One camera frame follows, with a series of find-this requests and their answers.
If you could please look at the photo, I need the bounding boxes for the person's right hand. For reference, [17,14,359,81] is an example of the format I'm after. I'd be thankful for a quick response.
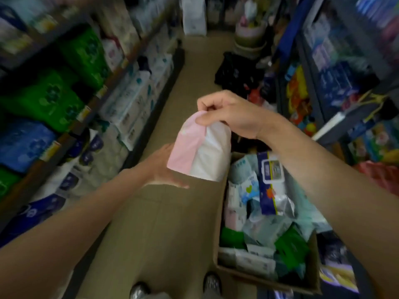
[195,89,281,141]

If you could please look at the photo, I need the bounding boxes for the person's left hand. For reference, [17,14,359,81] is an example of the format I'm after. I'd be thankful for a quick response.
[142,143,190,189]

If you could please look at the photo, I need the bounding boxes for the pink white small tissue pack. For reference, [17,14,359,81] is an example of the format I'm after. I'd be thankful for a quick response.
[167,110,232,183]

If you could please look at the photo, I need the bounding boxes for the dark metal shelf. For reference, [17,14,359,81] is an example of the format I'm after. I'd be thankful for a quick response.
[0,0,186,299]

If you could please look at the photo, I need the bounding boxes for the navy kitchen wipes pack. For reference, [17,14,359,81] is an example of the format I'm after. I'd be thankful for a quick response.
[256,151,296,217]

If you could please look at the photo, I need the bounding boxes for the cardboard box of wipes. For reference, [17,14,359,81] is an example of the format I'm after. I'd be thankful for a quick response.
[219,152,333,279]

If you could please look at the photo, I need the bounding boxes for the brown cardboard box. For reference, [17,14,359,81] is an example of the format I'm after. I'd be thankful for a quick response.
[213,151,323,296]

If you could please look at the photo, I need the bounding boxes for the person's left forearm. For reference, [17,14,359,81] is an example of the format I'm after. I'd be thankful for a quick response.
[0,166,150,299]

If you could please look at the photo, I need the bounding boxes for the person's right forearm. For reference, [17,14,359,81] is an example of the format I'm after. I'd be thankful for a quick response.
[265,113,399,299]

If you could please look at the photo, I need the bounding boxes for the person's left shoe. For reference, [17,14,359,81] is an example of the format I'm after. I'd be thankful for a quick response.
[129,282,150,299]

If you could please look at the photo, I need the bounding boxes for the person's shoe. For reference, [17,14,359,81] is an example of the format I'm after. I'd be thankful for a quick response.
[129,282,150,299]
[202,272,223,297]

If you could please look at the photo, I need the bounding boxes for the person's right shoe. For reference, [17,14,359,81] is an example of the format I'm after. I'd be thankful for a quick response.
[202,272,223,297]

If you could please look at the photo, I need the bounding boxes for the person's grey trousers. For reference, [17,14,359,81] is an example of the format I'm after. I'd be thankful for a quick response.
[146,289,225,299]

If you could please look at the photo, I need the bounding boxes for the row of orange yellow packs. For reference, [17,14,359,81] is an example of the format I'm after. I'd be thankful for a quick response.
[285,65,316,137]

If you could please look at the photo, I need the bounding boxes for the stack of white roll packs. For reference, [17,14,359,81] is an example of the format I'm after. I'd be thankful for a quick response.
[0,52,175,247]

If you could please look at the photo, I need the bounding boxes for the stack of pink basins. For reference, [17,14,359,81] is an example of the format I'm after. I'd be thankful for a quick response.
[234,21,269,58]

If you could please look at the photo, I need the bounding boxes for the blue hanging bag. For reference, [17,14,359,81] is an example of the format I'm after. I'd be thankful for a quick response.
[277,0,316,61]

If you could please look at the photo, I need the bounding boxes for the small white plastic bag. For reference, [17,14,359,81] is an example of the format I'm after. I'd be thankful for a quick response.
[243,0,259,27]

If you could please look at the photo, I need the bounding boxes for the white sack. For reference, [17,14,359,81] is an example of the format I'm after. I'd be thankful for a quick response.
[181,0,208,37]

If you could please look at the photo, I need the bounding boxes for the row of blue purple packs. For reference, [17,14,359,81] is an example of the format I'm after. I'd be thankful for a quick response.
[302,0,399,110]

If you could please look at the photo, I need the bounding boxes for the stack of green tissue packs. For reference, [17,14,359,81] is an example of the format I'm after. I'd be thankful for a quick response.
[0,26,110,201]

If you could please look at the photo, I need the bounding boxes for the blue tissue pack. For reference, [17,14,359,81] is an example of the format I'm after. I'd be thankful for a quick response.
[0,120,58,174]

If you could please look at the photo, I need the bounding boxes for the stack of orange red packs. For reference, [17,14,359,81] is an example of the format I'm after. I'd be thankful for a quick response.
[347,121,399,197]

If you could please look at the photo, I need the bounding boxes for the row of pale tissue packs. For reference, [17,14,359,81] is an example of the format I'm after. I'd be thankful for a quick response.
[0,0,175,60]

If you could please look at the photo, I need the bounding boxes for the purple yellow softener pack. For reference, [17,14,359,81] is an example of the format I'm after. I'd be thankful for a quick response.
[318,235,360,294]

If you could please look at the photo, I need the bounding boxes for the yellowish hanging strap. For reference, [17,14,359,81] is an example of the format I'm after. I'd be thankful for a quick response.
[355,90,389,122]

